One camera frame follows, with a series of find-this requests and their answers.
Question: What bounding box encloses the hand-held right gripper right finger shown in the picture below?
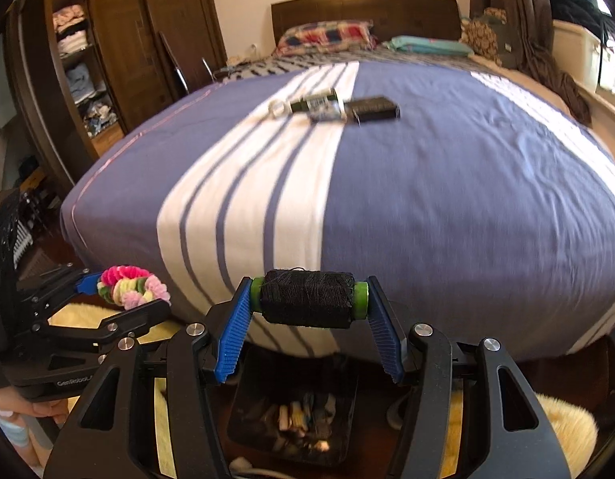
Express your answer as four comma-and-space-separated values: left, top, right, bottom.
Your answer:
366, 275, 573, 479

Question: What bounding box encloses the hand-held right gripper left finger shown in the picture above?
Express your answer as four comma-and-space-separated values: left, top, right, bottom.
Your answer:
43, 276, 253, 479

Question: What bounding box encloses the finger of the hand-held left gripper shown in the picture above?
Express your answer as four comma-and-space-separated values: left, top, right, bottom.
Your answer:
18, 265, 106, 310
30, 299, 171, 355

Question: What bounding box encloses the pink green fuzzy scrunchie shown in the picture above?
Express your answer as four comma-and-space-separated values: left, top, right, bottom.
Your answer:
98, 265, 173, 309

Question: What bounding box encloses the black trash bin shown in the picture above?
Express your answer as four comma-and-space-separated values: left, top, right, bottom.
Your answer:
226, 343, 361, 466

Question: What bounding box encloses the black thread spool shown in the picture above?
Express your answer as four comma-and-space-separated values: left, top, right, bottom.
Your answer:
251, 268, 370, 331

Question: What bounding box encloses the person's left hand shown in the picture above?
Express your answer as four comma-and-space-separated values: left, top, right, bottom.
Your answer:
0, 396, 71, 423

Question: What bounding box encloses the blue white striped blanket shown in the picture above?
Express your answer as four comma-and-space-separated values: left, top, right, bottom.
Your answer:
60, 60, 615, 363

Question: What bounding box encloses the yellow fluffy rug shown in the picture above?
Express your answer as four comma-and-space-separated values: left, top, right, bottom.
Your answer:
48, 303, 601, 479

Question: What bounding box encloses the open clothes shelf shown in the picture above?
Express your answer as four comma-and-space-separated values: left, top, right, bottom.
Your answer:
7, 0, 129, 181

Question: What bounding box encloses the black cardboard box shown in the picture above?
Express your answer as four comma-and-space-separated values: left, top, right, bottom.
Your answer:
348, 95, 403, 124

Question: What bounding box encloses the dark green bottle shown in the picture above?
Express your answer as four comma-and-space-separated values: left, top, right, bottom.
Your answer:
288, 88, 341, 116

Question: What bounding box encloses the zebra pattern bed sheet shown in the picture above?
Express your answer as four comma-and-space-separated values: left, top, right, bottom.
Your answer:
214, 49, 488, 87

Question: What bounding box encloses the teal pillow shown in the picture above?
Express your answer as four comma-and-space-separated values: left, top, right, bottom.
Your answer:
387, 35, 474, 59

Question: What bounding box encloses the plaid pillow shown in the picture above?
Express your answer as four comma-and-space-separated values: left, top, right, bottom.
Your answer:
274, 20, 379, 59

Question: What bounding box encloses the brown patterned cushion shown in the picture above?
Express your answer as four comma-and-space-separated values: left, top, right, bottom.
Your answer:
459, 7, 508, 64

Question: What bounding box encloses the grey green cushion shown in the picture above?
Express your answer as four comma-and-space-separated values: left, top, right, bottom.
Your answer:
487, 14, 524, 69

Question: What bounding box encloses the dark wooden headboard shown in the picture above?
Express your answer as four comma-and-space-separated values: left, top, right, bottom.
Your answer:
271, 0, 462, 49

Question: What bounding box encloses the brown curtain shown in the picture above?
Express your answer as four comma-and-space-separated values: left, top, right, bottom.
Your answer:
470, 0, 594, 127

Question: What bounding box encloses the white storage box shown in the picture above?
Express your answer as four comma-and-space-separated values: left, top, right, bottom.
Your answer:
552, 18, 604, 94

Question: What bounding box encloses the black padded coat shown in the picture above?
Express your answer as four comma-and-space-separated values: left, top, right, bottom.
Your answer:
544, 0, 614, 37

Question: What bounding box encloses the metal frame chair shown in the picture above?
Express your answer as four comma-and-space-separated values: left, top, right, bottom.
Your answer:
158, 30, 224, 99

